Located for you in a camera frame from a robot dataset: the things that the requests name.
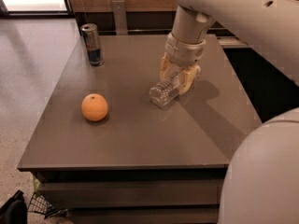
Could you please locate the grey drawer cabinet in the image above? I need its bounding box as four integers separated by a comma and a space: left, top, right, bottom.
19, 35, 261, 224

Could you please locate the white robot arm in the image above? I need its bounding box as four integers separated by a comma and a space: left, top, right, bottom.
166, 0, 299, 224

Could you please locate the clear plastic water bottle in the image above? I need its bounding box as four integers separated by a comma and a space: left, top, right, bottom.
149, 76, 180, 107

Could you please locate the black bag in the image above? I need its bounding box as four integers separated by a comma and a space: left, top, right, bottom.
0, 190, 28, 224

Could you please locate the metal rail shelf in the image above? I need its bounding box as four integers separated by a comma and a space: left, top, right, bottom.
99, 26, 250, 49

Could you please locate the orange fruit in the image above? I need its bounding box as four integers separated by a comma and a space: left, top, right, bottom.
81, 93, 108, 121

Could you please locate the left metal wall bracket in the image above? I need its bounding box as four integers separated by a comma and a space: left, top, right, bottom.
112, 0, 128, 35

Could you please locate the black wire basket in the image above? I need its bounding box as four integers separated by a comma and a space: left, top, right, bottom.
28, 192, 67, 219

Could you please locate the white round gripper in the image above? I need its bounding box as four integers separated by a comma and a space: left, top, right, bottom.
160, 34, 206, 95

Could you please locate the silver blue energy drink can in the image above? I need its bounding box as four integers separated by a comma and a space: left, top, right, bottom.
80, 23, 104, 66

